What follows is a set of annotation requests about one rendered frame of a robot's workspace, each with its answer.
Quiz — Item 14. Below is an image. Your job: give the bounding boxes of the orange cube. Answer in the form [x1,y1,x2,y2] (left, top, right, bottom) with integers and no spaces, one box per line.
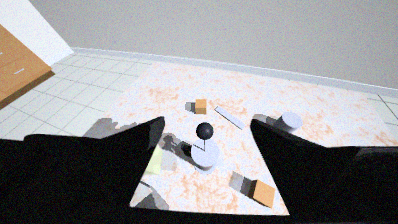
[195,99,207,114]
[247,179,276,209]

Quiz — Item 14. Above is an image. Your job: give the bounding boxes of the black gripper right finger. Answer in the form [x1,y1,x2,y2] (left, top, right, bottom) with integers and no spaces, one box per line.
[249,119,398,215]

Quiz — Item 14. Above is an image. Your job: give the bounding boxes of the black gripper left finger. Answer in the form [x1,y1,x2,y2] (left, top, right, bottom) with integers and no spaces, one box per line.
[23,116,165,206]

